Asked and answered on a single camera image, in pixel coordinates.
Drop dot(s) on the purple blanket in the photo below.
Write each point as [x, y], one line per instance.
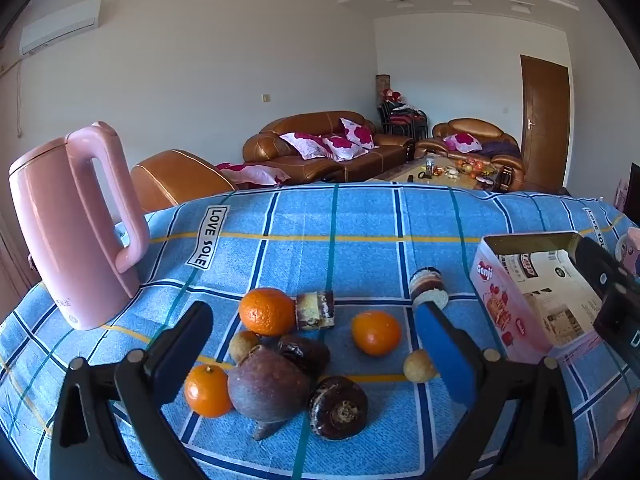
[500, 149]

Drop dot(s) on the purple beetroot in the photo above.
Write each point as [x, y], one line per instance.
[267, 390]

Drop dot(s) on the brown wooden door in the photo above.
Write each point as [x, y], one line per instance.
[545, 120]

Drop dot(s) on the white wall pipe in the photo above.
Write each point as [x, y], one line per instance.
[19, 95]

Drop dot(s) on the dark brown water chestnut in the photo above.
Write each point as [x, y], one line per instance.
[337, 407]
[305, 352]

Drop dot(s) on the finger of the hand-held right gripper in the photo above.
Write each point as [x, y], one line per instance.
[607, 270]

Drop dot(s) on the red plush toy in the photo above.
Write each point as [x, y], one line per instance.
[392, 95]

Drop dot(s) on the tan longan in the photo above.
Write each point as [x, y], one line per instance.
[244, 346]
[419, 366]

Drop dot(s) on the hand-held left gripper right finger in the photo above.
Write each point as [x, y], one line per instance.
[442, 355]

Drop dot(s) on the blue plaid cloth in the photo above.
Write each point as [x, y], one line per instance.
[300, 240]

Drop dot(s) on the brown leather chair back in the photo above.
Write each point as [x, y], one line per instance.
[175, 177]

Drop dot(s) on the wooden coffee table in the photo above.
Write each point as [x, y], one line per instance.
[395, 172]

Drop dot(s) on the small orange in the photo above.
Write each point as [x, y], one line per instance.
[207, 391]

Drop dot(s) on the pink electric kettle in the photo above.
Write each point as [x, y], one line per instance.
[55, 220]

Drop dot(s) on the stacked dark chairs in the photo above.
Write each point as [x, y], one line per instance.
[402, 120]

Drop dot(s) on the black television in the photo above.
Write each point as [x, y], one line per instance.
[635, 187]

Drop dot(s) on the pink gift bag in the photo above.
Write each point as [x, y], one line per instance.
[622, 195]

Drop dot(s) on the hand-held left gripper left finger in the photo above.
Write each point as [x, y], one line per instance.
[180, 355]

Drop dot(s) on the brown leather sofa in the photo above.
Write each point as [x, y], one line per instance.
[300, 170]

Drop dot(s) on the white floral pillow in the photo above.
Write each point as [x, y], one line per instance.
[307, 146]
[358, 132]
[462, 141]
[346, 148]

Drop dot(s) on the tall patterned vase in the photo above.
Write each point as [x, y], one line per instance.
[382, 87]

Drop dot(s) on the pink tin box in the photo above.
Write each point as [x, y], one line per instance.
[505, 310]

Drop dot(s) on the large wrinkly orange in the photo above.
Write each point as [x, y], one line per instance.
[266, 311]

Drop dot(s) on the smooth orange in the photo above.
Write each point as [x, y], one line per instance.
[376, 332]

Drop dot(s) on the person's right hand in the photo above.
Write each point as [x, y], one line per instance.
[628, 406]

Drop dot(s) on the assorted fruit pile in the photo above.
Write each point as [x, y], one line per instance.
[470, 165]

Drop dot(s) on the brown leather armchair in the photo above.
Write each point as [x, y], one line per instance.
[470, 127]

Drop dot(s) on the white air conditioner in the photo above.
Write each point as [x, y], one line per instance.
[60, 27]

